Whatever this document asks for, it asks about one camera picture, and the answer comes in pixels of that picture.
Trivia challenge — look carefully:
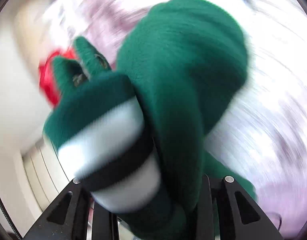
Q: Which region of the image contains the green and cream varsity jacket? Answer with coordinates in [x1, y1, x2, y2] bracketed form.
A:
[44, 0, 248, 239]

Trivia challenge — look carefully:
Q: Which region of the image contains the floral plush bed blanket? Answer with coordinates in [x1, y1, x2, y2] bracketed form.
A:
[38, 0, 307, 239]

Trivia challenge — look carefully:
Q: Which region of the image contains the red quilted garment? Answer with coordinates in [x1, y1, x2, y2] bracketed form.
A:
[38, 47, 77, 108]

